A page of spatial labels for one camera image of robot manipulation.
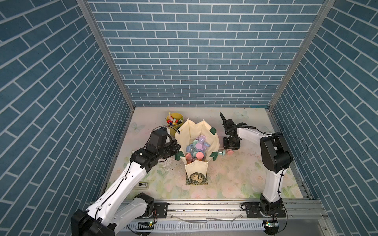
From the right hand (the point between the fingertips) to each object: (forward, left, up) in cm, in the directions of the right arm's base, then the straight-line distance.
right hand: (228, 148), depth 98 cm
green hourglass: (-6, +4, +3) cm, 8 cm away
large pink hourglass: (-13, +19, +10) cm, 25 cm away
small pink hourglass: (-5, 0, +4) cm, 6 cm away
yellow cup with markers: (+9, +37, +14) cm, 41 cm away
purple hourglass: (0, +18, +8) cm, 20 cm away
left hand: (-13, +26, +20) cm, 36 cm away
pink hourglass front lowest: (-13, +25, +6) cm, 29 cm away
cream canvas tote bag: (-22, +20, +8) cm, 30 cm away
